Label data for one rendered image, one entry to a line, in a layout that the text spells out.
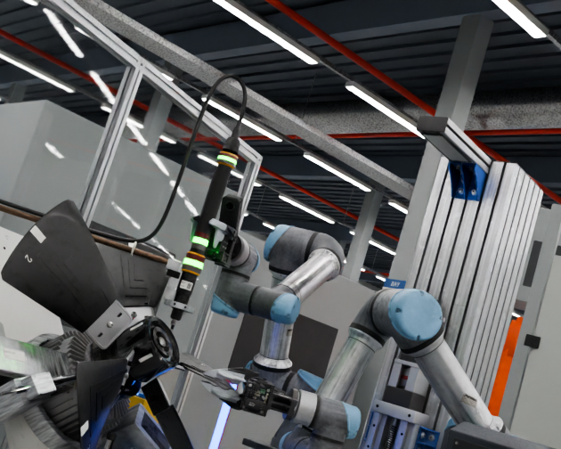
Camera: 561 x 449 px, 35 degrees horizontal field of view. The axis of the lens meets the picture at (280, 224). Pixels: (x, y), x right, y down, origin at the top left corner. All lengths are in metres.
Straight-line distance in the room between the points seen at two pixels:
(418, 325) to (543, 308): 1.54
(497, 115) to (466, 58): 2.73
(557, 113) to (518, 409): 8.34
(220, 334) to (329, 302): 0.99
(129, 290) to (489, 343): 1.17
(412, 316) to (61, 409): 0.79
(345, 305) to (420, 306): 4.48
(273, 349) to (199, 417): 3.27
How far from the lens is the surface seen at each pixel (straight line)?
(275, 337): 2.57
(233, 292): 2.18
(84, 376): 1.56
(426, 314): 2.05
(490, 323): 2.68
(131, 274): 2.02
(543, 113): 11.69
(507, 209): 2.66
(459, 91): 9.30
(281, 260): 2.51
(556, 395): 3.48
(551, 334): 3.51
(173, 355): 1.87
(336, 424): 2.01
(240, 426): 6.06
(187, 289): 1.94
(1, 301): 1.98
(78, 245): 1.79
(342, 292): 6.48
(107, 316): 1.83
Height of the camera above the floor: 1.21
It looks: 10 degrees up
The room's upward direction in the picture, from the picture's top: 17 degrees clockwise
